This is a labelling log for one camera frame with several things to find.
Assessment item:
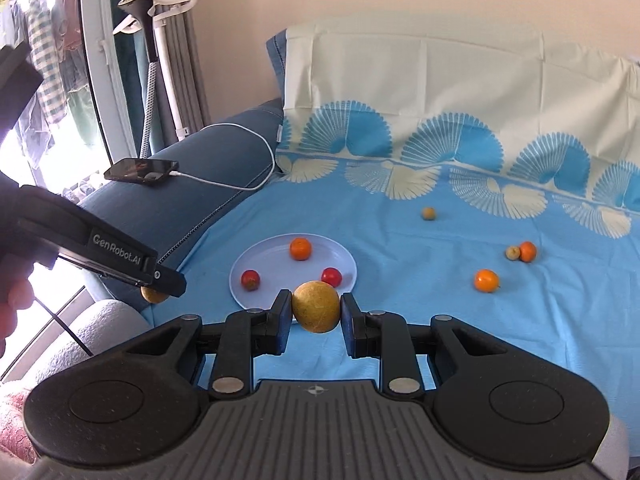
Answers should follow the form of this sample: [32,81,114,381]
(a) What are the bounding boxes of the blue sofa armrest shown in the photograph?
[77,99,286,311]

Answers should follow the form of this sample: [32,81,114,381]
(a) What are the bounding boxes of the thin black cable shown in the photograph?
[32,300,93,358]

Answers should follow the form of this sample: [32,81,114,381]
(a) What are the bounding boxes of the blue fan-print bedsheet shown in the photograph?
[140,17,640,441]

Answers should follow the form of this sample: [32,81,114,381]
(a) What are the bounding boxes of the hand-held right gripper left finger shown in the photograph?
[142,289,294,396]

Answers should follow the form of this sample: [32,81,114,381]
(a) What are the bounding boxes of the white window frame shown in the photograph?
[77,0,141,161]

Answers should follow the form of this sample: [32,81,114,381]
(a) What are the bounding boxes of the white charging cable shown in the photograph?
[170,123,278,192]

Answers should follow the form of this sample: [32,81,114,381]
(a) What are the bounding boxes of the curtain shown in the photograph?
[117,0,213,158]

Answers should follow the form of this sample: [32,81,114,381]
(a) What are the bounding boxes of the white fluffy cushion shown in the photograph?
[0,300,151,386]

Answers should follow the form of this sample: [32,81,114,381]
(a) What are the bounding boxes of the light blue plate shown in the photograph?
[229,233,358,311]

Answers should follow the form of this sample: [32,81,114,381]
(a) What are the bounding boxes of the light grey cloth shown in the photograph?
[590,410,632,480]

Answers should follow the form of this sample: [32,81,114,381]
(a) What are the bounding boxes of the hanging clothes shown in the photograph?
[0,0,101,171]

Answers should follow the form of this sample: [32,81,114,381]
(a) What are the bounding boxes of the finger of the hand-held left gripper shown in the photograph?
[150,265,188,297]

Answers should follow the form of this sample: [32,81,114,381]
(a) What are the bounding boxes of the person's left hand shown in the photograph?
[0,262,36,356]

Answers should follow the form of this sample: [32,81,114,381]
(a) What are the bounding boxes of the pink fluffy cloth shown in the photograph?
[0,380,38,463]

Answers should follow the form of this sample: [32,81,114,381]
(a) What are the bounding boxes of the black smartphone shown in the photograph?
[104,158,180,186]

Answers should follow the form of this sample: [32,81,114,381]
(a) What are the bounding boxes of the white garment steamer stand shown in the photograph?
[112,0,211,143]

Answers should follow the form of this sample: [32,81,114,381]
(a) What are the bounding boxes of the garment steamer hose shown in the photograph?
[117,0,162,160]

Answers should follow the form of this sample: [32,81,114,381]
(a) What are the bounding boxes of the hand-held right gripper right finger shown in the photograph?
[340,292,496,396]

